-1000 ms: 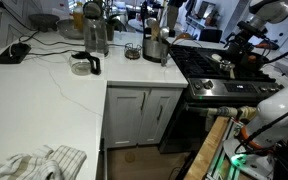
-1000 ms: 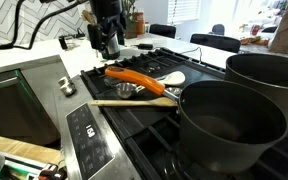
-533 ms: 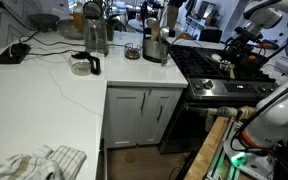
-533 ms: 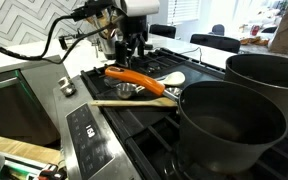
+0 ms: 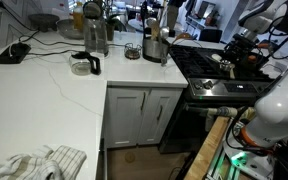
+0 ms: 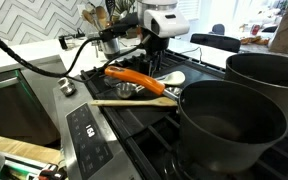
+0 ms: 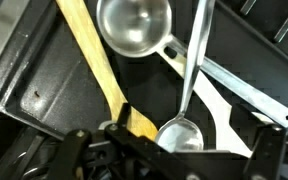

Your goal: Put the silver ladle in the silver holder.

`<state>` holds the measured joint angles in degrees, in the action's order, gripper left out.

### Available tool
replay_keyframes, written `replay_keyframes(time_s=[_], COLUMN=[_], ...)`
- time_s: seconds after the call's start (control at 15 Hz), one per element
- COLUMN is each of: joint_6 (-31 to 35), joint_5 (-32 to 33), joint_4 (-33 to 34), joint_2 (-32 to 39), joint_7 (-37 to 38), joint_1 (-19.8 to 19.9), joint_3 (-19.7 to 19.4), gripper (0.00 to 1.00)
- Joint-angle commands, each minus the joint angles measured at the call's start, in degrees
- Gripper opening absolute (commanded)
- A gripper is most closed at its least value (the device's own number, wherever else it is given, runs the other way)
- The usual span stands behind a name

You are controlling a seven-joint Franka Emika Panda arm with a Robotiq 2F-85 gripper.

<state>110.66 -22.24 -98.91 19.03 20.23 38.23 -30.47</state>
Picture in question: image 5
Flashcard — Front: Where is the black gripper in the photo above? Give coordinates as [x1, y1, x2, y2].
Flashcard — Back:
[224, 33, 258, 66]

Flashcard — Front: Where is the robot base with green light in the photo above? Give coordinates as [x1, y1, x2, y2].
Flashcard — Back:
[222, 139, 275, 180]

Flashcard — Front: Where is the flat wooden spatula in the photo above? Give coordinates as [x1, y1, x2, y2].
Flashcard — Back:
[228, 64, 237, 80]

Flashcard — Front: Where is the black gas stove range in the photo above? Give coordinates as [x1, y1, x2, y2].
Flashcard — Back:
[158, 44, 287, 154]

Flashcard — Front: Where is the black chair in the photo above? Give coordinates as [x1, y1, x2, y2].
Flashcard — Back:
[198, 28, 223, 43]

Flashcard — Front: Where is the salt shaker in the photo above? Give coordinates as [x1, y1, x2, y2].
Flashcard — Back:
[203, 79, 215, 90]

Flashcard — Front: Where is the silver stove knob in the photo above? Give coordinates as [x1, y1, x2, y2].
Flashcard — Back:
[193, 80, 204, 90]

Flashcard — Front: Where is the light wooden spoon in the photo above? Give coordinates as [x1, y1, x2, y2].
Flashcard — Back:
[149, 20, 162, 41]

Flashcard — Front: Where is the silver skimmer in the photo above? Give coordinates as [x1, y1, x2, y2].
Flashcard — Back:
[146, 17, 158, 29]

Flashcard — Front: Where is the grey cabinet door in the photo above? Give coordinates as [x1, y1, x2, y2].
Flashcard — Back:
[137, 88, 184, 146]
[105, 87, 151, 148]

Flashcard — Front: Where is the wooden board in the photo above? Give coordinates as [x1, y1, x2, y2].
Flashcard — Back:
[183, 115, 231, 180]

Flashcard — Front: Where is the black slotted spoon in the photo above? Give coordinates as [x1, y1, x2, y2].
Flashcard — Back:
[140, 0, 151, 36]

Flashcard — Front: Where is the green potted plant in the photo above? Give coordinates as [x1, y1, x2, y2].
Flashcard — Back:
[102, 0, 128, 42]

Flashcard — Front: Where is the tall glass jar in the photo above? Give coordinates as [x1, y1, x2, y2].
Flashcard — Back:
[82, 0, 109, 58]

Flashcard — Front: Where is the glass coffee carafe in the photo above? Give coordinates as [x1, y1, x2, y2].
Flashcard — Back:
[68, 50, 102, 76]

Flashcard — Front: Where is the orange bottle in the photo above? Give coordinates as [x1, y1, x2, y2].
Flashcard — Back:
[72, 1, 85, 33]

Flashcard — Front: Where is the dark stone mortar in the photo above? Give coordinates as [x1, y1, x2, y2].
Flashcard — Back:
[28, 13, 61, 33]

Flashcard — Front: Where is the striped dish towel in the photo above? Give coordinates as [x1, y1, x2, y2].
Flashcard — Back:
[0, 144, 88, 180]

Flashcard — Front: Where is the black charging device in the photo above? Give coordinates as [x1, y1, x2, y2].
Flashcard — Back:
[0, 42, 32, 65]

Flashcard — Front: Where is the dark pot with orange handle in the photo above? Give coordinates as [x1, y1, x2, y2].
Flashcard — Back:
[245, 49, 272, 73]

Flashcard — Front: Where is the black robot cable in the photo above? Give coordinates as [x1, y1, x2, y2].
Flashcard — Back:
[267, 14, 288, 62]

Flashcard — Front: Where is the wire coaster holder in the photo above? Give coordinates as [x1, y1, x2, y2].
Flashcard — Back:
[123, 42, 143, 61]

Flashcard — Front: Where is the black power cable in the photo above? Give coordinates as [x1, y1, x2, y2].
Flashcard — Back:
[0, 1, 40, 44]
[27, 49, 77, 57]
[18, 33, 85, 48]

